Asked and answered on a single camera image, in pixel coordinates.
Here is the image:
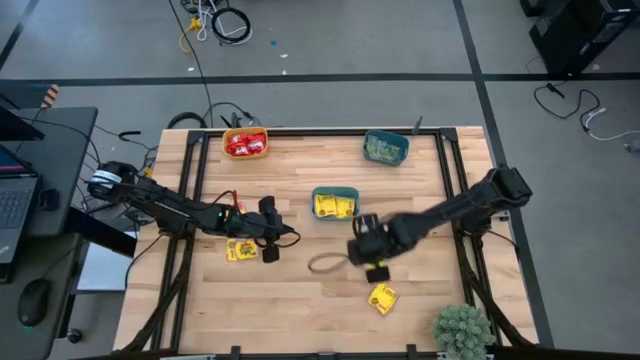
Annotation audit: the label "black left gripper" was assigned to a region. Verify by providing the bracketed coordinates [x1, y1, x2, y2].
[239, 195, 295, 265]

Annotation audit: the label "black floor cable with plug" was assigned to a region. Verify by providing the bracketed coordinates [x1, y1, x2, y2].
[532, 81, 602, 132]

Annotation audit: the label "black power plug cables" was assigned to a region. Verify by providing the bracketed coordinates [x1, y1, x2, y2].
[202, 101, 262, 130]

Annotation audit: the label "long black floor cable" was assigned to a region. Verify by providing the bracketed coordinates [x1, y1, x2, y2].
[167, 0, 215, 129]

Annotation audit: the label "dark grey desk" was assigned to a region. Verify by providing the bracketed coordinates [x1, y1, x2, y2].
[0, 232, 85, 360]

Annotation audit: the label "coiled black cable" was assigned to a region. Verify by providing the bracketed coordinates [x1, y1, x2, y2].
[210, 6, 253, 46]

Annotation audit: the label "black office desk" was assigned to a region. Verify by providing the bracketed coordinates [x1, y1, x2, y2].
[0, 105, 99, 239]

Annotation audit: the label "green teal plastic bin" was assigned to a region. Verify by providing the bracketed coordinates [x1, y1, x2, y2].
[310, 185, 361, 222]

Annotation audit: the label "white floor cable with plug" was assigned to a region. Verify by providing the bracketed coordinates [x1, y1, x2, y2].
[583, 106, 640, 143]

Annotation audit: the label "white floor cable bundle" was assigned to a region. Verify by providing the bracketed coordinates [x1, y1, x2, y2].
[195, 0, 251, 47]

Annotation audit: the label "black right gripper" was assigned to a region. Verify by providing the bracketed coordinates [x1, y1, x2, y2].
[347, 212, 407, 284]

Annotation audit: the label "yellow plug cable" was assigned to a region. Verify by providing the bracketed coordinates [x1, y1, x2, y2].
[178, 16, 204, 54]

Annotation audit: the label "orange plastic bin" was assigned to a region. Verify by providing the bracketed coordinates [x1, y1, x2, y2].
[221, 126, 269, 161]

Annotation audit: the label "thick black cable loop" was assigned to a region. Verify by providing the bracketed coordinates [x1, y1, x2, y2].
[166, 111, 208, 130]

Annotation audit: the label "black monitor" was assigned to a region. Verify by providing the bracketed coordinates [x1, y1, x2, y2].
[0, 104, 46, 143]

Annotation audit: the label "black desk leg bar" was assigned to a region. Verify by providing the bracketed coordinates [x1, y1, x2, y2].
[64, 206, 139, 259]

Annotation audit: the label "orange black striped marker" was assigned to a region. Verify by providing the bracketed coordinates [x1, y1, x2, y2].
[40, 83, 62, 110]

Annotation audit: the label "green artificial plant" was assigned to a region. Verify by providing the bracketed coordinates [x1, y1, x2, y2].
[432, 303, 498, 360]

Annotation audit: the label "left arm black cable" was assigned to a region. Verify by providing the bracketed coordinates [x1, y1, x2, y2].
[253, 227, 302, 249]

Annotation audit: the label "black computer mouse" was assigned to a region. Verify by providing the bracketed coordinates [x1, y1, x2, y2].
[17, 277, 53, 327]

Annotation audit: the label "black laptop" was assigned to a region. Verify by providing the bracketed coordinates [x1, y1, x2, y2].
[0, 143, 43, 266]

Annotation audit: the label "black aluminium rig frame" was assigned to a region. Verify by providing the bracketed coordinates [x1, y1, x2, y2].
[117, 126, 541, 360]

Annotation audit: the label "dark teal plastic bin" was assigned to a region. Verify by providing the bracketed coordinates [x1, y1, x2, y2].
[362, 129, 411, 168]

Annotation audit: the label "small black puck device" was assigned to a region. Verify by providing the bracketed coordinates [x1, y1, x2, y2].
[39, 188, 61, 212]

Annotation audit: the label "black computer cabinet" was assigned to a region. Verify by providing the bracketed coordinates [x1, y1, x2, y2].
[519, 0, 640, 77]

